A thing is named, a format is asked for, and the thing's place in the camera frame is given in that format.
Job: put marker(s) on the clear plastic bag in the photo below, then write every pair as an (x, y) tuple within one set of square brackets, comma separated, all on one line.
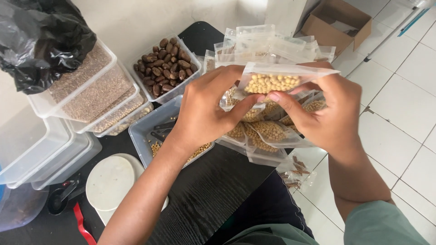
[(20, 207)]

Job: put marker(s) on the clear zip bag of soybeans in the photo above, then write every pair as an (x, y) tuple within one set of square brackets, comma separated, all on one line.
[(272, 81)]

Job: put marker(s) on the zip bag of brown sticks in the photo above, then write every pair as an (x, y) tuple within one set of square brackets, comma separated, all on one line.
[(296, 172)]

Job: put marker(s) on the open cardboard box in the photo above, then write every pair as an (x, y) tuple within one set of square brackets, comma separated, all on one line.
[(335, 23)]

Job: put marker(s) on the white round disc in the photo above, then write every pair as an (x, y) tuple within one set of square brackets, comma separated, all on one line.
[(109, 183)]

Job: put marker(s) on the person's left hand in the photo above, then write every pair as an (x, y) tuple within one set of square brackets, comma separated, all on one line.
[(201, 109)]

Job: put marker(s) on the person's right hand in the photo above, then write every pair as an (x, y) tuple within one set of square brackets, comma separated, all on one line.
[(333, 115)]

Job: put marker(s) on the person's green shirt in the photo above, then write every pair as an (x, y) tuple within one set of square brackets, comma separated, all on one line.
[(374, 228)]

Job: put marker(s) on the clear container of brown nuts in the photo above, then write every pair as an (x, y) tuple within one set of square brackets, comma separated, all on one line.
[(167, 68)]

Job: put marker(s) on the pile of filled soybean packets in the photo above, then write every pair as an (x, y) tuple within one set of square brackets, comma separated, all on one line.
[(269, 131)]

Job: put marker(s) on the empty clear plastic container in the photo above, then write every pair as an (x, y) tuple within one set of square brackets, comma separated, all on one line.
[(30, 143), (78, 149), (92, 153)]

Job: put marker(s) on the black plastic bag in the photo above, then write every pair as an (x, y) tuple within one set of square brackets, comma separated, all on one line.
[(41, 40)]

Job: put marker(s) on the pile of empty zip bags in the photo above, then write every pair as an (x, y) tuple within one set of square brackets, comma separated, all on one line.
[(262, 46)]

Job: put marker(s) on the person's dark trousers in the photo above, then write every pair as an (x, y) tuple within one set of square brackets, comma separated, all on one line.
[(262, 207)]

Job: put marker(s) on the clear container of small seeds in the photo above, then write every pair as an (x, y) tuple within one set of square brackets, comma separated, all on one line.
[(85, 78), (115, 109), (134, 117)]

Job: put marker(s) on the white pole with blue part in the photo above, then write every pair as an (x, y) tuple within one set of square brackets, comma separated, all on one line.
[(391, 34)]

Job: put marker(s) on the black measuring scoops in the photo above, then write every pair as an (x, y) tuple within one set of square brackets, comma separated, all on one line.
[(163, 131)]

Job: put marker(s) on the clear container of soybeans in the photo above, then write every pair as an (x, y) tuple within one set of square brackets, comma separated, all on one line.
[(143, 132)]

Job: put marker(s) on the black measuring spoon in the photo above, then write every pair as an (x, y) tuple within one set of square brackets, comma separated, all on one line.
[(59, 200)]

